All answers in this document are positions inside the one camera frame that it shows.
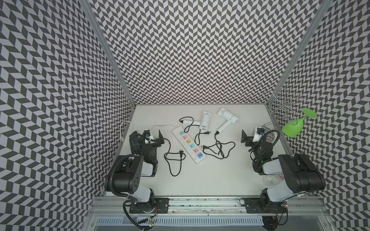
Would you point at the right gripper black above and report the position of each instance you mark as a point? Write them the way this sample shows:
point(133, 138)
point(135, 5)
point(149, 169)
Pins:
point(249, 139)

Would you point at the white blow dryer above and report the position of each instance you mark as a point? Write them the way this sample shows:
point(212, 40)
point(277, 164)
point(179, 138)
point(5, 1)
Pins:
point(204, 123)
point(230, 119)

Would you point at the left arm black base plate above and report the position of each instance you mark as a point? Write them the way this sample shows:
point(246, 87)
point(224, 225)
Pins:
point(162, 205)

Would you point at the aluminium front rail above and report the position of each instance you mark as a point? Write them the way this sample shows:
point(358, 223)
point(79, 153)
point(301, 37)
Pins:
point(234, 206)

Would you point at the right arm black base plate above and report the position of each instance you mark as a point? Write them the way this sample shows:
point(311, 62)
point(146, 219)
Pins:
point(258, 206)

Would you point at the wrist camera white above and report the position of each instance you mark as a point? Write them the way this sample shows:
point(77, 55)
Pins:
point(258, 134)
point(148, 135)

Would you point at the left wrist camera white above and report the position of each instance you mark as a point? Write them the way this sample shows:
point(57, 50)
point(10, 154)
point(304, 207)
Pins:
point(148, 135)

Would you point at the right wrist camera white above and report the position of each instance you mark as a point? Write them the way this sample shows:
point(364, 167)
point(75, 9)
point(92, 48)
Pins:
point(258, 134)

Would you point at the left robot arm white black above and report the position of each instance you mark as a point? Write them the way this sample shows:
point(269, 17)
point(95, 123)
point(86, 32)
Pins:
point(124, 178)

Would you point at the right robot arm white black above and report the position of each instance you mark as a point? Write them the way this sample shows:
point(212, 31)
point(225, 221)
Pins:
point(300, 174)

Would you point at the clear drinking glass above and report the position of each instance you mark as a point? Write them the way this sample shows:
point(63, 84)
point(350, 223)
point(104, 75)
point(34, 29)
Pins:
point(271, 180)

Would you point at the green plastic wine glass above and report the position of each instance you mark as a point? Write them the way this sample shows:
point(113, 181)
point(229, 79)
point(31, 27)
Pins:
point(294, 127)

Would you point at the white power strip colourful sockets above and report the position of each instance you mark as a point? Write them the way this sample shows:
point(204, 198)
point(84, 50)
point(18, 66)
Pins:
point(189, 145)

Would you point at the metal wire glass rack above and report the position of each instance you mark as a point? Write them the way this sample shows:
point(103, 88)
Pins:
point(281, 105)

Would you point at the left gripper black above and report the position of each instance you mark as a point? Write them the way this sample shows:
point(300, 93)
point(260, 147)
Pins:
point(157, 141)

